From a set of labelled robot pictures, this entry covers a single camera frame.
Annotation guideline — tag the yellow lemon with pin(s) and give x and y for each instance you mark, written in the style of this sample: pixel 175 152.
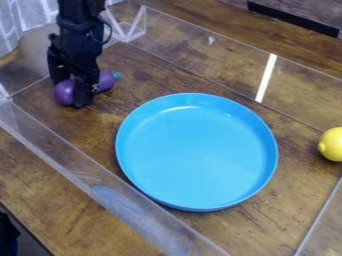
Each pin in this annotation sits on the yellow lemon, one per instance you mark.
pixel 330 144

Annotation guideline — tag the purple toy eggplant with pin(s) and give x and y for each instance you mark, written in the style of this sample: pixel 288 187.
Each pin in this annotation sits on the purple toy eggplant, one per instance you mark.
pixel 65 89

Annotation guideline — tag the blue round tray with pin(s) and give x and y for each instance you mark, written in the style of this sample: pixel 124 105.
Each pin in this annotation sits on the blue round tray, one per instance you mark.
pixel 196 151

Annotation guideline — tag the clear acrylic enclosure wall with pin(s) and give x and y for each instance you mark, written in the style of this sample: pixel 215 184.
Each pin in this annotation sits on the clear acrylic enclosure wall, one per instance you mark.
pixel 186 46

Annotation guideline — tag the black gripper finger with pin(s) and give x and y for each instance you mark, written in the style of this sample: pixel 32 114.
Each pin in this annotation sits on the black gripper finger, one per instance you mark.
pixel 57 66
pixel 84 91

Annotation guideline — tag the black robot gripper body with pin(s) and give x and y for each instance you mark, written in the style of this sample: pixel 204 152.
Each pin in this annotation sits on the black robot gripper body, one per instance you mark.
pixel 79 41

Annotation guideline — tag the white patterned curtain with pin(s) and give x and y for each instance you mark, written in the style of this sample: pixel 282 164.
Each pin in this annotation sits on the white patterned curtain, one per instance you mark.
pixel 21 15

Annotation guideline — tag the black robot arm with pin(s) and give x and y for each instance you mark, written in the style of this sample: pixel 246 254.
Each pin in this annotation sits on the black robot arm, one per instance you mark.
pixel 79 11

